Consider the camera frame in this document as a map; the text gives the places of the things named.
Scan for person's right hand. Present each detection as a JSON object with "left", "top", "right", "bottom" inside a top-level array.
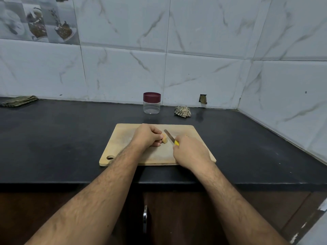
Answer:
[{"left": 172, "top": 133, "right": 213, "bottom": 174}]

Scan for person's left hand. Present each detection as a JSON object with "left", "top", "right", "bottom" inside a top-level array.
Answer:
[{"left": 128, "top": 123, "right": 166, "bottom": 154}]

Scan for yellow handled knife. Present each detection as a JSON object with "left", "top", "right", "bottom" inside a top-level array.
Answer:
[{"left": 163, "top": 129, "right": 181, "bottom": 147}]

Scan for wooden cutting board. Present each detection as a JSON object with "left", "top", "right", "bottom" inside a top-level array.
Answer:
[{"left": 98, "top": 123, "right": 217, "bottom": 167}]

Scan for clear jar maroon lid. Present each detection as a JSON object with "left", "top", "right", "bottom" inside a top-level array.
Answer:
[{"left": 143, "top": 92, "right": 161, "bottom": 115}]

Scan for person's right forearm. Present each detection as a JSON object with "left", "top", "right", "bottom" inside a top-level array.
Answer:
[{"left": 195, "top": 161, "right": 290, "bottom": 245}]

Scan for person's left forearm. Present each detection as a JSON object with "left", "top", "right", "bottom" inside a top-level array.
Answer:
[{"left": 25, "top": 146, "right": 145, "bottom": 245}]

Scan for black countertop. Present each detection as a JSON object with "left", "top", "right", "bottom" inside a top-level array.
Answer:
[{"left": 0, "top": 98, "right": 327, "bottom": 186}]

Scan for crumpled patterned cloth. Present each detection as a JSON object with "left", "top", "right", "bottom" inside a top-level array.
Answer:
[{"left": 174, "top": 105, "right": 192, "bottom": 118}]

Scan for brown wooden cabinet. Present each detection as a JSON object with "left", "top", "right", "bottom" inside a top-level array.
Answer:
[{"left": 0, "top": 181, "right": 327, "bottom": 245}]

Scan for folded green cloth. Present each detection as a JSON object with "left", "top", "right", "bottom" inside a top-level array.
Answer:
[{"left": 0, "top": 95, "right": 39, "bottom": 108}]

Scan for decorative picture tiles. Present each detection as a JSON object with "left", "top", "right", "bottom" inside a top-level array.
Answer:
[{"left": 0, "top": 0, "right": 80, "bottom": 45}]

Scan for metal cabinet handle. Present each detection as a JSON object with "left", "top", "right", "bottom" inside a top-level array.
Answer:
[{"left": 142, "top": 205, "right": 150, "bottom": 235}]

